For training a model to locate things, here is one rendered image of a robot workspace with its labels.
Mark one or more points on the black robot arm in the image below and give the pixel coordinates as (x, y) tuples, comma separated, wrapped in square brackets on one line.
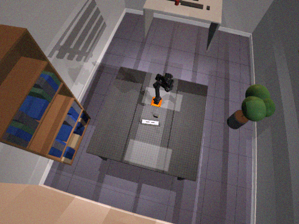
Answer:
[(157, 85)]

